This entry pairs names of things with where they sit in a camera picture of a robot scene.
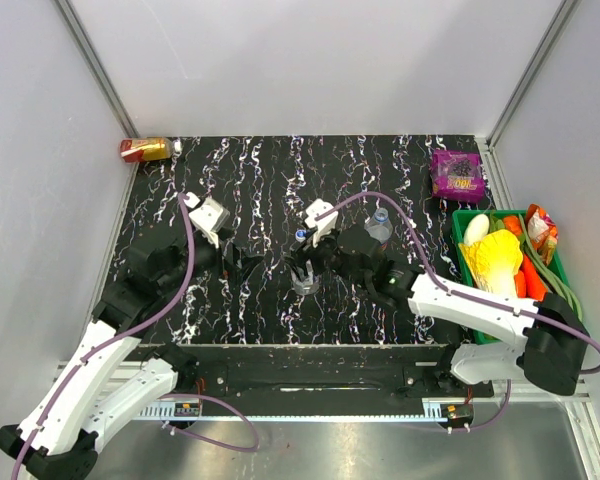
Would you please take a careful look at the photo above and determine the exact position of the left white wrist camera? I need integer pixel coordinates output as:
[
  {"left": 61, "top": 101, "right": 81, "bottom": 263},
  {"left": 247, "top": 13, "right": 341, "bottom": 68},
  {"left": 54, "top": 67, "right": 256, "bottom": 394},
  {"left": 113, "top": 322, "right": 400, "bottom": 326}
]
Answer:
[{"left": 184, "top": 192, "right": 229, "bottom": 249}]

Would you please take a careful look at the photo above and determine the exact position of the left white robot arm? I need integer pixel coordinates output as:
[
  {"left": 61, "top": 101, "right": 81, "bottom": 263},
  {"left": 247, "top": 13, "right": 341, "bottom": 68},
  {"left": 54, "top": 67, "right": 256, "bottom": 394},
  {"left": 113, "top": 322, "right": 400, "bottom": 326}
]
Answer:
[{"left": 0, "top": 227, "right": 259, "bottom": 479}]

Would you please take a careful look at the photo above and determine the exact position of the orange snack bag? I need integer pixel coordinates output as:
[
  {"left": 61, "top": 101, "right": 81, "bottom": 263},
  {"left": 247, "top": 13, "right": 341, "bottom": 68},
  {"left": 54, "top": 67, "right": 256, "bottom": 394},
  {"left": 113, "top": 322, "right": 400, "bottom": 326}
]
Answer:
[{"left": 525, "top": 204, "right": 559, "bottom": 266}]

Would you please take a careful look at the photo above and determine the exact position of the white toy egg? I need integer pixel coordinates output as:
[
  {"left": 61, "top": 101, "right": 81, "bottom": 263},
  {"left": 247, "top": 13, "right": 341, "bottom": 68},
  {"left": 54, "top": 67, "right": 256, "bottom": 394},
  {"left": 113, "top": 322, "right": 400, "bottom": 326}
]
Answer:
[{"left": 463, "top": 214, "right": 490, "bottom": 246}]

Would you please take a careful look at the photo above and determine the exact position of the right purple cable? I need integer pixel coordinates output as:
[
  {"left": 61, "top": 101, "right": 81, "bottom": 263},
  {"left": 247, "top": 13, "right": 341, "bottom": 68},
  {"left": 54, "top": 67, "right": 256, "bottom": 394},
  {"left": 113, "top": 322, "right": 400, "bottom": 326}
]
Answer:
[{"left": 314, "top": 191, "right": 600, "bottom": 431}]

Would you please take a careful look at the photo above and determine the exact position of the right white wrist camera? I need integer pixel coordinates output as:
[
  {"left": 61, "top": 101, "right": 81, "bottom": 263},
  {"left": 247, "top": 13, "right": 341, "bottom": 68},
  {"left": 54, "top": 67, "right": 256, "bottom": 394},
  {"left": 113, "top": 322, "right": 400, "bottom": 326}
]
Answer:
[{"left": 303, "top": 199, "right": 338, "bottom": 247}]

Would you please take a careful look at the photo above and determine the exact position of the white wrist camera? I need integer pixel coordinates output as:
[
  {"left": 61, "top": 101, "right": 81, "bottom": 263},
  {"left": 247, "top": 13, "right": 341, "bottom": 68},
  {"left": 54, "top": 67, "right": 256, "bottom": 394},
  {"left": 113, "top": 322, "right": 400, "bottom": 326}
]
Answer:
[
  {"left": 184, "top": 192, "right": 229, "bottom": 249},
  {"left": 303, "top": 199, "right": 338, "bottom": 247}
]

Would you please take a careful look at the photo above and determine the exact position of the green plastic basket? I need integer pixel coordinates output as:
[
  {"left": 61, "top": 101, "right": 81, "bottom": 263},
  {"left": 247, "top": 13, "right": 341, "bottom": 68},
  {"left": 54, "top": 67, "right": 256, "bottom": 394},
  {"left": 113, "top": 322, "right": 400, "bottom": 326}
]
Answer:
[{"left": 452, "top": 209, "right": 586, "bottom": 346}]

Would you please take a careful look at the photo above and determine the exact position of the clear water bottle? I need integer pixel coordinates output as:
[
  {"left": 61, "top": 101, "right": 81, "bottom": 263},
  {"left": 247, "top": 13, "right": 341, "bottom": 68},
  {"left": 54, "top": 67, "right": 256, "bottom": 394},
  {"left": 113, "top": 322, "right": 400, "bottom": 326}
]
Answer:
[{"left": 291, "top": 262, "right": 320, "bottom": 296}]

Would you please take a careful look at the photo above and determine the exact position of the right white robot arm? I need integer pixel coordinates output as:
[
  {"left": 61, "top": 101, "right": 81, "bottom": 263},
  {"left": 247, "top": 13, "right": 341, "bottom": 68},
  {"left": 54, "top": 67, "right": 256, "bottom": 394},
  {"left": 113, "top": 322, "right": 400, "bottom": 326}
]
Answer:
[{"left": 285, "top": 225, "right": 589, "bottom": 396}]

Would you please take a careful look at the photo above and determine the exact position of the purple snack bag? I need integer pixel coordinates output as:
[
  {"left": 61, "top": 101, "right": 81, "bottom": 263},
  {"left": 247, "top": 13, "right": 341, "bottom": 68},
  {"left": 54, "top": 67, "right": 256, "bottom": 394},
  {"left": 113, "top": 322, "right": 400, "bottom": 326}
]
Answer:
[{"left": 430, "top": 149, "right": 486, "bottom": 204}]

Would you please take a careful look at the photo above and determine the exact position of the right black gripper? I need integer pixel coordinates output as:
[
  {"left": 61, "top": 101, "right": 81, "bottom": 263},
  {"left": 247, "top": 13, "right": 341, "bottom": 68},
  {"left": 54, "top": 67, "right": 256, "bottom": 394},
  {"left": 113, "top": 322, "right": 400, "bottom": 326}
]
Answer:
[{"left": 282, "top": 223, "right": 370, "bottom": 290}]

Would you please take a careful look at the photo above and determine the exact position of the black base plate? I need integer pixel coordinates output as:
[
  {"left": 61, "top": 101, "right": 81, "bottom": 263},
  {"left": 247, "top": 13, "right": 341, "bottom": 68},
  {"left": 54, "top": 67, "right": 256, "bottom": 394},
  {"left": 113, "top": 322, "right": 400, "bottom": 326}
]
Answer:
[{"left": 176, "top": 345, "right": 493, "bottom": 398}]

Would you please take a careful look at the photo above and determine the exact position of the orange toy carrot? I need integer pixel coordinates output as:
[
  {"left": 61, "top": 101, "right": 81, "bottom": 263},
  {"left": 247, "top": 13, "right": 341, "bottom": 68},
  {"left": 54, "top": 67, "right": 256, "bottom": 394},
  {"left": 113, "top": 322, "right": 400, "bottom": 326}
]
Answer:
[{"left": 514, "top": 255, "right": 548, "bottom": 301}]

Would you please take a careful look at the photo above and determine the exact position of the Pepsi plastic bottle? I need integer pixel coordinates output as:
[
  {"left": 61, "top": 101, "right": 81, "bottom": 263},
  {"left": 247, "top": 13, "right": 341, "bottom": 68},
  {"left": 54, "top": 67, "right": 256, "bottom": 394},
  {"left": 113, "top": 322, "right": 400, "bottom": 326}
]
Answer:
[{"left": 364, "top": 207, "right": 394, "bottom": 249}]

